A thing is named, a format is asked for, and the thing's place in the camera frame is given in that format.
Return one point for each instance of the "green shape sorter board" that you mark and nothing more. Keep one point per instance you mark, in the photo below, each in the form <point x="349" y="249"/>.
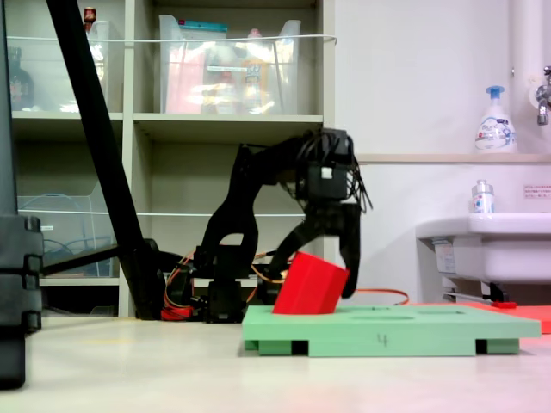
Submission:
<point x="387" y="331"/>

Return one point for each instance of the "red octagonal pillar block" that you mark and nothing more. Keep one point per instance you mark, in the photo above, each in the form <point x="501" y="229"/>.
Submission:
<point x="310" y="284"/>

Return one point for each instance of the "red printed wall label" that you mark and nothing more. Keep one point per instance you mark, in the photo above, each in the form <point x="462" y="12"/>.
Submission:
<point x="538" y="191"/>

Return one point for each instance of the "white ceramic sink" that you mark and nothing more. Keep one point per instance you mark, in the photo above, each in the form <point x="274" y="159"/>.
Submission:
<point x="495" y="249"/>

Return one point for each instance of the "pink packet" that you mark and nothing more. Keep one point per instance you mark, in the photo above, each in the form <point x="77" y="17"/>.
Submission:
<point x="183" y="81"/>

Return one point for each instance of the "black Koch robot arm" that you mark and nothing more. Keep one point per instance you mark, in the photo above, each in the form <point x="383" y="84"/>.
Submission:
<point x="234" y="206"/>

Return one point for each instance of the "black tripod brace bar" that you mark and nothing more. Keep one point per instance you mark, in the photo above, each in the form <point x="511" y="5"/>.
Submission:
<point x="77" y="260"/>

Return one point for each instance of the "dark glass bottle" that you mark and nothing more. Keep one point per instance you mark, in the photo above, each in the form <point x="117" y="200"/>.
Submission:
<point x="20" y="86"/>

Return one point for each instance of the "beige shelf unit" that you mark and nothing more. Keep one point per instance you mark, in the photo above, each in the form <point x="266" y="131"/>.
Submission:
<point x="228" y="125"/>

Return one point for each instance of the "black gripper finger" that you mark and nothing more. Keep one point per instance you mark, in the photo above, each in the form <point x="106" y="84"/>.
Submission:
<point x="353" y="258"/>
<point x="297" y="241"/>

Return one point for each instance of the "orange foam block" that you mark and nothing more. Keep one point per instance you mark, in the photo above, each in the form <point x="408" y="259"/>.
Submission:
<point x="536" y="320"/>

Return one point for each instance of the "red arm base mount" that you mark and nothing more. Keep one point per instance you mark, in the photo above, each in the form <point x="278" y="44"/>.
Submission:
<point x="176" y="313"/>

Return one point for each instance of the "small clear bottle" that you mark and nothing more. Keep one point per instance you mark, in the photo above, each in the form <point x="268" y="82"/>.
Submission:
<point x="481" y="200"/>

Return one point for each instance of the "black tripod leg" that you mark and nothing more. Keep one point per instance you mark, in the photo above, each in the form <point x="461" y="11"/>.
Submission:
<point x="17" y="279"/>
<point x="99" y="129"/>

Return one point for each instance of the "metal faucet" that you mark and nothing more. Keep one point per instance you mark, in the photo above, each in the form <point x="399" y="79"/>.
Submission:
<point x="542" y="99"/>

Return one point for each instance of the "low clear plastic bin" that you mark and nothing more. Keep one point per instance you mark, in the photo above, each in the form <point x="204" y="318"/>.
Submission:
<point x="64" y="232"/>

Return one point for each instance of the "white foam soap pump bottle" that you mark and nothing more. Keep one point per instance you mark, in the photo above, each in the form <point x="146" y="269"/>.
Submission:
<point x="495" y="129"/>

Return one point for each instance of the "large clear plastic bin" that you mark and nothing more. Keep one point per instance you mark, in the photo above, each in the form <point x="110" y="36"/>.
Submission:
<point x="224" y="86"/>

